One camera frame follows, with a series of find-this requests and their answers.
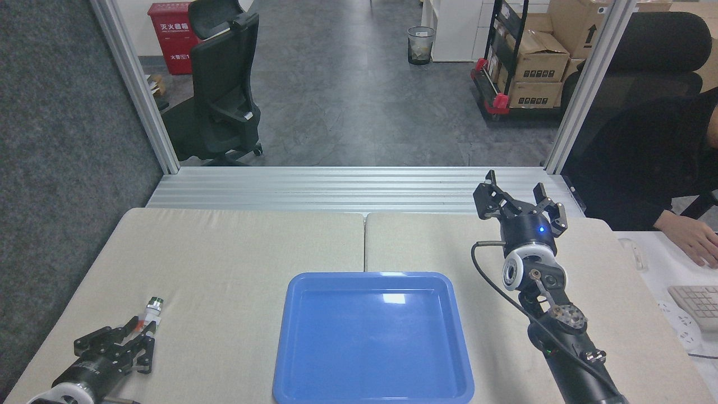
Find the black padded office chair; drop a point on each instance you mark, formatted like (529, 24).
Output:
(662, 45)

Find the white cabinet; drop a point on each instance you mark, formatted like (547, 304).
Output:
(454, 28)

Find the white computer keyboard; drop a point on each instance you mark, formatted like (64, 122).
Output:
(698, 303)

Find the person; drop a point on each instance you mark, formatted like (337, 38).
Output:
(634, 157)

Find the flat cardboard box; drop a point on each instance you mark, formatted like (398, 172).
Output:
(533, 94)

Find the black cart with red corners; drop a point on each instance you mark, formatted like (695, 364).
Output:
(493, 104)

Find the white power strip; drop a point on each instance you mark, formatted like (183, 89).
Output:
(681, 331)

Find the grey felt partition panel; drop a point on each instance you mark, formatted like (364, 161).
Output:
(61, 168)

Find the green button switch part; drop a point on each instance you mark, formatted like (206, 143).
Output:
(151, 314)

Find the person's hand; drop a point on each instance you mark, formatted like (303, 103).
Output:
(693, 238)

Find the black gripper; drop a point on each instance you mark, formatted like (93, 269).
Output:
(95, 370)
(527, 233)

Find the silver aluminium post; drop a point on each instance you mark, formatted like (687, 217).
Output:
(137, 84)
(589, 84)

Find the black mesh office chair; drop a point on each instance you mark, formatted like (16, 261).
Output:
(221, 78)

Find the open cardboard box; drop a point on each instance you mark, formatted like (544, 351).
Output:
(538, 56)

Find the large cardboard box with arrow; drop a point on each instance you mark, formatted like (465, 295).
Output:
(578, 25)

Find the red fire equipment box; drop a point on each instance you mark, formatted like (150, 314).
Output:
(171, 39)

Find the blue plastic tray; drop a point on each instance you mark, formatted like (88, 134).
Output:
(373, 348)

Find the silver ribbed aluminium platform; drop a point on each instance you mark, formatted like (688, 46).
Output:
(364, 188)

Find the beige table pad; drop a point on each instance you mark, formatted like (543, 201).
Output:
(235, 252)
(426, 241)

